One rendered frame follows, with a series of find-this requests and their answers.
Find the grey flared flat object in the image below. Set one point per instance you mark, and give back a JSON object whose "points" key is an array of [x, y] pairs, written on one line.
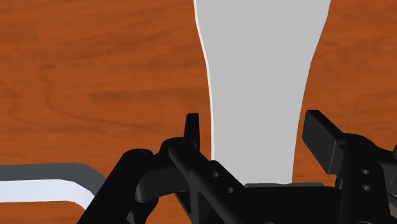
{"points": [[257, 77]]}

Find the white slab with grey edge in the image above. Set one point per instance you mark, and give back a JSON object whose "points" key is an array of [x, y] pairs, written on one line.
{"points": [[37, 190]]}

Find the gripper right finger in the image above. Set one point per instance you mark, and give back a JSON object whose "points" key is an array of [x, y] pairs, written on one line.
{"points": [[356, 173]]}

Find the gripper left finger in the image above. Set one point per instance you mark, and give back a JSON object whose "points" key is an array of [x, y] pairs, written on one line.
{"points": [[189, 167]]}

